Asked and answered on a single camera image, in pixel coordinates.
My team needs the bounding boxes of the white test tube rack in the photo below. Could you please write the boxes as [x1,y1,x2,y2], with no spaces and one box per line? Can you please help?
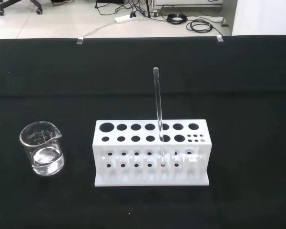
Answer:
[92,118,210,187]

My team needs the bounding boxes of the black bench cloth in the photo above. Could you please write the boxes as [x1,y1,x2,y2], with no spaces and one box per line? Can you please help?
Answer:
[0,35,286,229]

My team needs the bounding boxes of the white power strip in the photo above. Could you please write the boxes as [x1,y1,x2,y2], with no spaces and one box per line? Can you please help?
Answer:
[114,13,139,24]

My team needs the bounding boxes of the clear glass beaker with water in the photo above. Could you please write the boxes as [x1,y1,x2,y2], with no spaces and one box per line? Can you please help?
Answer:
[19,121,65,177]

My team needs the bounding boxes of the white cabinet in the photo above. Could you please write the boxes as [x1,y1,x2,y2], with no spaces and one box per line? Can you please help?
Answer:
[149,0,226,15]

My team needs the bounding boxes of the black office chair base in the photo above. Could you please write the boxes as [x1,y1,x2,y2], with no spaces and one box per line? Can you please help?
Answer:
[0,0,43,16]

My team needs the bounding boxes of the white panel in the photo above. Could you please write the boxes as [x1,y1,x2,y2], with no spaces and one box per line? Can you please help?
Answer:
[231,0,286,36]

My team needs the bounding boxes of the pale power cord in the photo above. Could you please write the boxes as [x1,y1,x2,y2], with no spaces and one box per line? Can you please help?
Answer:
[82,20,117,40]

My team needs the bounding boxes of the coiled black cable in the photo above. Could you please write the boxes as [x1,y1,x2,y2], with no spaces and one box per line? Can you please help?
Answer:
[186,19,214,33]
[166,13,188,24]

